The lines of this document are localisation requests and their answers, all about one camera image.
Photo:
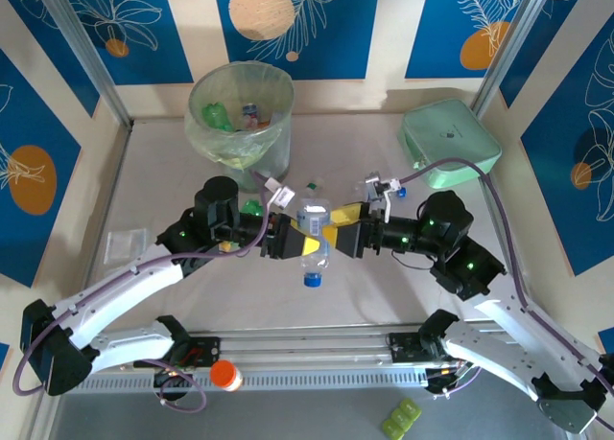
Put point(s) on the pale blue label bottle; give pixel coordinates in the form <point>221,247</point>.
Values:
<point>314,219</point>

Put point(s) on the green bottle yellow cap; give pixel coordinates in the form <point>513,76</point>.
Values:
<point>252,206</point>
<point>216,116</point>

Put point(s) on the pink blue label bottle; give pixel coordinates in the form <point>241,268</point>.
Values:
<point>249,111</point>

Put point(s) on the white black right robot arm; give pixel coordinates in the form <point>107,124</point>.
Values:
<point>494,358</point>

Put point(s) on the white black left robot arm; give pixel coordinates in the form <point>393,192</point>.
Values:
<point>120,286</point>

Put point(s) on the mesh waste bin with bag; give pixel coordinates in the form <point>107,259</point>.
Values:
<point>230,147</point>

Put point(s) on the mint green zip case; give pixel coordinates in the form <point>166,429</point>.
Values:
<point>446,138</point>

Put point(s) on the clear zip bag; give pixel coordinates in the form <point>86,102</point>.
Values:
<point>125,244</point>

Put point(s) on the orange lid jar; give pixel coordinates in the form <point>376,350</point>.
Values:
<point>223,373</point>

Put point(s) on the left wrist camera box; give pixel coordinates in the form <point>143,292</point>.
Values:
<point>285,198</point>

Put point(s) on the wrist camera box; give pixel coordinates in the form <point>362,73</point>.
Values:
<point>285,198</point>
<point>379,183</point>

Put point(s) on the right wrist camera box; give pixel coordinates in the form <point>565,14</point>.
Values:
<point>379,183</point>

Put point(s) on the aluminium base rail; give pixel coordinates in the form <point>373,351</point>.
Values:
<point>312,344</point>

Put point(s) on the aluminium side rail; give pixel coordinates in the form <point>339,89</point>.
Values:
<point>116,171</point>

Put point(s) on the aluminium frame post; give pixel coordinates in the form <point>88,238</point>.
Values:
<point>86,47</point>
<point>508,42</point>

